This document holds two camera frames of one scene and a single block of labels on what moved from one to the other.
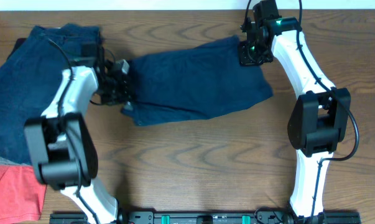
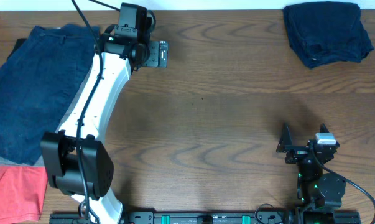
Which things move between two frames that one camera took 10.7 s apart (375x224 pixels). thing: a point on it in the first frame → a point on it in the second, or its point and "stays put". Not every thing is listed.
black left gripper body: (119, 92) → (159, 53)
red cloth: (15, 195) stays put
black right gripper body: (253, 55) → (297, 154)
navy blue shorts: (195, 82) → (321, 32)
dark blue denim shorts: (28, 81) stays put
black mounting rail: (206, 218) stays put
